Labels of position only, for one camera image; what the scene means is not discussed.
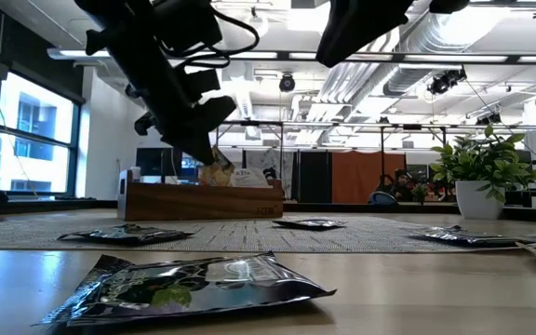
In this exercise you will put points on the white orange tea packet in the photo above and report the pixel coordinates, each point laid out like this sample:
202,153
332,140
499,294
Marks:
249,178

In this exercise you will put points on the wooden three-compartment box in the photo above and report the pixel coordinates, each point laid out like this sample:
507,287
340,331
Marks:
193,202

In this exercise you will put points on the black ceiling-mounted camera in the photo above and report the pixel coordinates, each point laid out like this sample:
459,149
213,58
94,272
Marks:
445,81

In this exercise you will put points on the person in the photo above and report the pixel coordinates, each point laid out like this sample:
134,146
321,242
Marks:
400,186

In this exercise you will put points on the black metal workstation frame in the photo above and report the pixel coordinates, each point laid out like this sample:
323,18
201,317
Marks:
324,124

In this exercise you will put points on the black computer monitor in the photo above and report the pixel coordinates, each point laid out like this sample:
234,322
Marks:
156,162

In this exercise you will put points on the silver ceiling air duct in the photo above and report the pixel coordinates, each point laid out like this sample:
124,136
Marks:
435,32

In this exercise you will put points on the grey woven placemat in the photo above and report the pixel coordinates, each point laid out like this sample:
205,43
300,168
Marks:
249,237

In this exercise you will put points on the small distant potted plant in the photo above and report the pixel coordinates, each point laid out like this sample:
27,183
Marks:
419,191

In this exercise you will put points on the black overhead camera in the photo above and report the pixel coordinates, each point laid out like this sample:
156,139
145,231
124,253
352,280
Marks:
287,84

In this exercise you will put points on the green potted plant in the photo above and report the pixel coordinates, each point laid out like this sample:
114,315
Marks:
477,200

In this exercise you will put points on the white cup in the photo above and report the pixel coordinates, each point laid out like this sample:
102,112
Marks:
135,173

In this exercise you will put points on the orange partition curtain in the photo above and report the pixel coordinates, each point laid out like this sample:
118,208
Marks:
356,177

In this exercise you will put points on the black partition panel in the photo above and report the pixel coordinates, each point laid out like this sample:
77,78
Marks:
314,177

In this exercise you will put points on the grey chair back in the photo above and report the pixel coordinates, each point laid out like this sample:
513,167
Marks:
382,198

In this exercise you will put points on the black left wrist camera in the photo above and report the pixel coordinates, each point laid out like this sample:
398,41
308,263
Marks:
189,23

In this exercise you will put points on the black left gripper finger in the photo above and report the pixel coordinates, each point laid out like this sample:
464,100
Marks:
217,114
184,130

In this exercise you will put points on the large office window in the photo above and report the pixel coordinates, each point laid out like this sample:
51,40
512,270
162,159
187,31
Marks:
35,121

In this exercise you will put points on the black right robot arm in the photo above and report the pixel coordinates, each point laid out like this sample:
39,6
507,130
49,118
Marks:
449,5

